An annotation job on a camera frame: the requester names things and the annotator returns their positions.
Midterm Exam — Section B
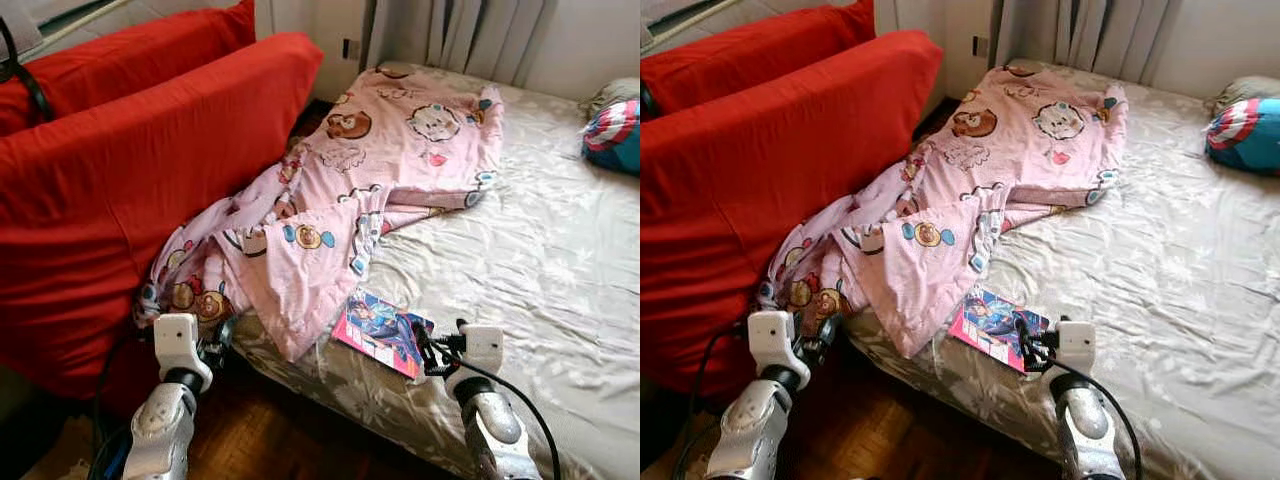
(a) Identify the white window frame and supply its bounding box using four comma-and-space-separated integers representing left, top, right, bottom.
0, 0, 131, 61
640, 0, 746, 56

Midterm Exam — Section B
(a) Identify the beige floral bed sheet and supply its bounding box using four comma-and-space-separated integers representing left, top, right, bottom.
850, 60, 1280, 480
232, 62, 641, 480

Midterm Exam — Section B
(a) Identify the beige floral pillow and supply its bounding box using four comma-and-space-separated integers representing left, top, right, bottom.
580, 78, 641, 121
1205, 75, 1280, 116

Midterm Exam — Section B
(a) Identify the red fabric covered mattress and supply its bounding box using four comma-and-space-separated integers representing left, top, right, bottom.
0, 32, 324, 401
0, 0, 257, 136
640, 0, 876, 116
640, 30, 944, 401

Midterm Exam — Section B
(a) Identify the pink blue comic book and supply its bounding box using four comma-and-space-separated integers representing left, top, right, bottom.
948, 287, 1051, 373
332, 290, 436, 381

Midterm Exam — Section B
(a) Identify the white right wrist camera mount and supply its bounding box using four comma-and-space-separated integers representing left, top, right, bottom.
1055, 320, 1098, 376
462, 325, 504, 377

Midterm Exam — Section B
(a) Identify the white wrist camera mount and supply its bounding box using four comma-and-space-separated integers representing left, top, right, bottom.
748, 310, 809, 389
153, 313, 214, 391
1055, 320, 1098, 376
462, 325, 504, 377

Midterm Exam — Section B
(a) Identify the pink cartoon print blanket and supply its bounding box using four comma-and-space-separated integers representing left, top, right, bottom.
757, 62, 1129, 359
135, 62, 504, 363

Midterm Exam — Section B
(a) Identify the grey pleated curtain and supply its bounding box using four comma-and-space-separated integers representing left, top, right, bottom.
995, 0, 1181, 86
362, 0, 551, 89

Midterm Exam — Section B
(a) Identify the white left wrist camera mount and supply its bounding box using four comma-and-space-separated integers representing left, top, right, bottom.
153, 313, 214, 391
748, 310, 809, 389

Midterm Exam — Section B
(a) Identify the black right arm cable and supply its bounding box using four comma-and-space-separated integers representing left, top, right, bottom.
1040, 355, 1143, 480
440, 355, 561, 480

